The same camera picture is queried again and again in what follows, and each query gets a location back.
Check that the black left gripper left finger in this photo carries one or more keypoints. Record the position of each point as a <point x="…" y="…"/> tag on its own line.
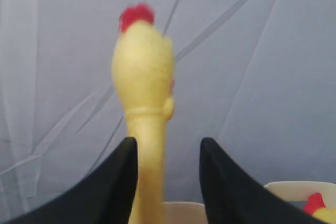
<point x="105" y="196"/>

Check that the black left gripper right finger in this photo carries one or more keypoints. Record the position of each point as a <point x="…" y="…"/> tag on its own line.
<point x="230" y="195"/>

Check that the detached yellow chicken head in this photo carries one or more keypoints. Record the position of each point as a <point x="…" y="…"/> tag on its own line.
<point x="315" y="207"/>

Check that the yellow rubber chicken front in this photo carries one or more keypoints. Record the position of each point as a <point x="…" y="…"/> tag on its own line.
<point x="143" y="74"/>

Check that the cream bin marked X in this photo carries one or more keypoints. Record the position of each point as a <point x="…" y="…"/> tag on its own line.
<point x="301" y="190"/>

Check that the blue-grey backdrop curtain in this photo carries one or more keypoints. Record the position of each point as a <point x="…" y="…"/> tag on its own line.
<point x="256" y="75"/>

